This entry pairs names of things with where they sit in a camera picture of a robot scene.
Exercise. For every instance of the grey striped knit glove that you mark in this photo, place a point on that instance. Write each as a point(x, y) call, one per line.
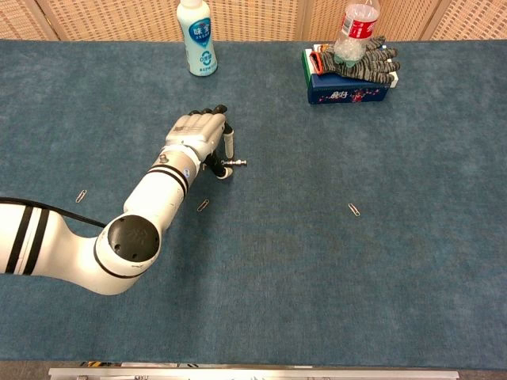
point(368, 67)

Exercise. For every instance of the metal magnetic bar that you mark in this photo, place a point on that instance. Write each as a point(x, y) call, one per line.
point(237, 162)

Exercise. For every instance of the woven rattan folding screen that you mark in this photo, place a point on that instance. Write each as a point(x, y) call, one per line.
point(119, 20)

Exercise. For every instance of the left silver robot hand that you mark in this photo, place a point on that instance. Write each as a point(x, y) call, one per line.
point(194, 132)

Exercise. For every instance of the dark blue carton box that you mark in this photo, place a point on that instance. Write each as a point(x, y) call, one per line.
point(344, 95)

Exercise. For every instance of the clear bottle with red label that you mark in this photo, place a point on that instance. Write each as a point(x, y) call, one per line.
point(356, 27)

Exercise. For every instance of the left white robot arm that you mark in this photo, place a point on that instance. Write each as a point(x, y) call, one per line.
point(119, 229)

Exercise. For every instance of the white yogurt drink bottle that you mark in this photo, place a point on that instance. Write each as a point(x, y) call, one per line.
point(200, 39)

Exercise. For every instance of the paperclip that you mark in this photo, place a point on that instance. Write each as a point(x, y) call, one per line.
point(354, 210)
point(81, 196)
point(203, 205)

